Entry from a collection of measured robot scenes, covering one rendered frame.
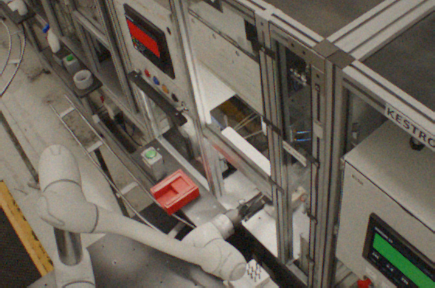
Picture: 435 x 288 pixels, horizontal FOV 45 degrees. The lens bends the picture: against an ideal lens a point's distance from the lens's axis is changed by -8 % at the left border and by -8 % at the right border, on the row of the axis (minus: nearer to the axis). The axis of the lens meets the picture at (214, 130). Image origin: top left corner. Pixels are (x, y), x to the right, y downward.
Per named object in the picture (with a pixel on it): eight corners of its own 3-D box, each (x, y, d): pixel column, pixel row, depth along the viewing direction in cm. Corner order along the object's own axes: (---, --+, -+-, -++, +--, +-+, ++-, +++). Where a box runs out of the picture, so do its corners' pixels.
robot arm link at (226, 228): (221, 232, 196) (234, 223, 198) (207, 216, 201) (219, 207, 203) (225, 244, 203) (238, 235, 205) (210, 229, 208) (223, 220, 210)
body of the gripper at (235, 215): (235, 234, 205) (255, 219, 208) (233, 222, 199) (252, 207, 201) (223, 221, 209) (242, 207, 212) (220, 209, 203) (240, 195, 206)
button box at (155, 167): (146, 170, 240) (140, 153, 232) (161, 161, 243) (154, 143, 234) (156, 181, 236) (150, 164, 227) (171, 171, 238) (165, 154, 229)
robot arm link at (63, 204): (102, 219, 165) (94, 185, 174) (50, 207, 153) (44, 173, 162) (83, 243, 170) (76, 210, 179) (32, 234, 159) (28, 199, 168)
